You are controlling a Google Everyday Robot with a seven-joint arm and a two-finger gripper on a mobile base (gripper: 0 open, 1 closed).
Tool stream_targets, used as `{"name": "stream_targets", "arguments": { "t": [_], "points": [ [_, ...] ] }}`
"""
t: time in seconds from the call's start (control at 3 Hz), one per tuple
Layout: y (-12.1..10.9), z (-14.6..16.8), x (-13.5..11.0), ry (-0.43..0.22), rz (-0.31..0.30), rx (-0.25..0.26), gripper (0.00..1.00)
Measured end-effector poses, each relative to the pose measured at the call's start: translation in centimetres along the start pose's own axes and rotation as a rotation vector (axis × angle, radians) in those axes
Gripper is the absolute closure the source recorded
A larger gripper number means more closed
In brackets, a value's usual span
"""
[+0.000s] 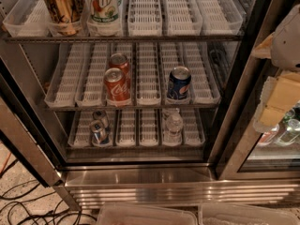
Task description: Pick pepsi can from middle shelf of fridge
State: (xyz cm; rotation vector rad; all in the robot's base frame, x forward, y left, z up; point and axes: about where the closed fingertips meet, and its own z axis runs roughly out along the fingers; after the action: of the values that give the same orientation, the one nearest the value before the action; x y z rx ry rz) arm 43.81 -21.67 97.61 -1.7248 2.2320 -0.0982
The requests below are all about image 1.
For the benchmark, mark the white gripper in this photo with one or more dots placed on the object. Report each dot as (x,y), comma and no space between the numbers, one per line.
(287,44)

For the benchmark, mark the blue Pepsi can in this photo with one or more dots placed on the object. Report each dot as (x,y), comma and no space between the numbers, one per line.
(179,83)

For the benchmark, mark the red can behind glass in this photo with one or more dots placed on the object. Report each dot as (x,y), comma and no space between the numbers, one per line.
(268,136)

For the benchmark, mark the stainless steel fridge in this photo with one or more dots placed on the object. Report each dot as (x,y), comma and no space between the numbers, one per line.
(51,84)

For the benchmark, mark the front red Coca-Cola can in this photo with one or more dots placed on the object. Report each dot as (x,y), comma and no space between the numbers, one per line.
(116,84)

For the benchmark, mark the red coca-cola can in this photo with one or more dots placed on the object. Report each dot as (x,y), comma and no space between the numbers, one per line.
(120,60)
(116,84)

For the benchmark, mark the rear red Coca-Cola can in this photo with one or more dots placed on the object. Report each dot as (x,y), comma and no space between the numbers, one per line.
(120,60)

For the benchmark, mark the rear blue silver can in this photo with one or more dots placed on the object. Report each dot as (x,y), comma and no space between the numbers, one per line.
(101,116)

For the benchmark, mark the blue silver can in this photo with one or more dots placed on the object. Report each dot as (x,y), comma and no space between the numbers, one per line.
(101,116)
(99,133)

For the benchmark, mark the front blue silver can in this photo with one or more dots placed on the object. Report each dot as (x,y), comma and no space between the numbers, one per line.
(99,133)

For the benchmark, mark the white 7UP can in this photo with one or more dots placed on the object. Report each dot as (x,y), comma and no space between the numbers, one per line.
(103,11)

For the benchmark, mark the gold tall can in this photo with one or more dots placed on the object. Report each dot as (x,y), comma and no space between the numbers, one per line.
(64,13)

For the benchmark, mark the green bottle behind glass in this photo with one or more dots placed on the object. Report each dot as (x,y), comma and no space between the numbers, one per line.
(291,131)

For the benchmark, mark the clear plastic water bottle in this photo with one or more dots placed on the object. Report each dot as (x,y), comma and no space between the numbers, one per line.
(173,129)

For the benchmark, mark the right clear plastic bin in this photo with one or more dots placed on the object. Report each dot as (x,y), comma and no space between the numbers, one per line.
(218,213)

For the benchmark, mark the clear plastic bin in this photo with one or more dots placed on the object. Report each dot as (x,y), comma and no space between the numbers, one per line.
(131,214)
(218,213)

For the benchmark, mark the left clear plastic bin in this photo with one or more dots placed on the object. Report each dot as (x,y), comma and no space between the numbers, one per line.
(131,214)

